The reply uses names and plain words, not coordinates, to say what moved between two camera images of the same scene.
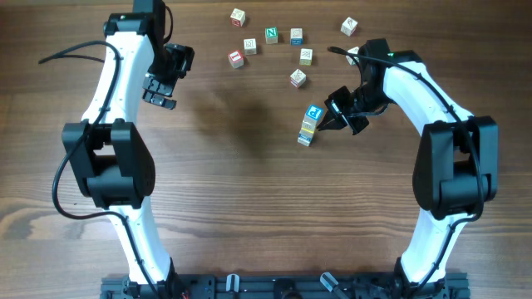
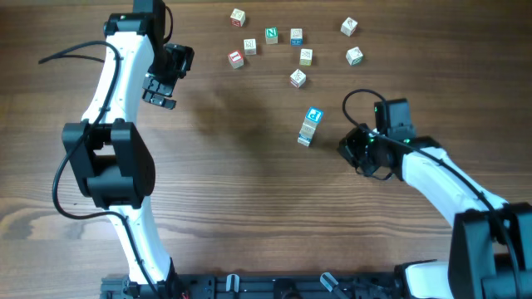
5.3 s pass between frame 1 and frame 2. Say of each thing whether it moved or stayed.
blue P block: stayed
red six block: stayed
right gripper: moved
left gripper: stayed
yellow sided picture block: moved
